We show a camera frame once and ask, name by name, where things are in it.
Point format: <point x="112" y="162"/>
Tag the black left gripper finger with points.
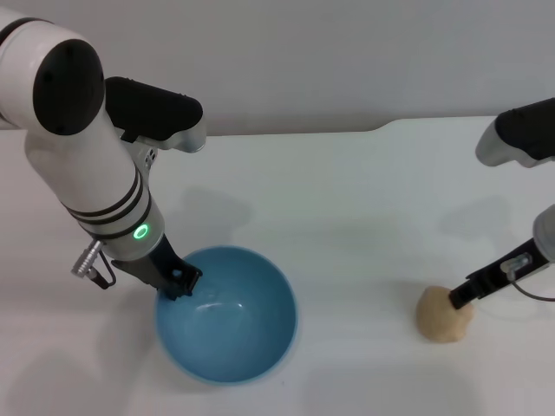
<point x="184" y="281"/>

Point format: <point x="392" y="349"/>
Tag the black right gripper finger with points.
<point x="463" y="297"/>

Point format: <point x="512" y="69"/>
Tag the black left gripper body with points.
<point x="158" y="268"/>

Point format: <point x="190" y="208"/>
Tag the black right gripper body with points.
<point x="494" y="277"/>

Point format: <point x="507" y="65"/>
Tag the beige egg yolk pastry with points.
<point x="438" y="320"/>

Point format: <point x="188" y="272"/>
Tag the blue bowl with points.
<point x="234" y="338"/>

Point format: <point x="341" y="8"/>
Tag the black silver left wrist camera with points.
<point x="152" y="112"/>

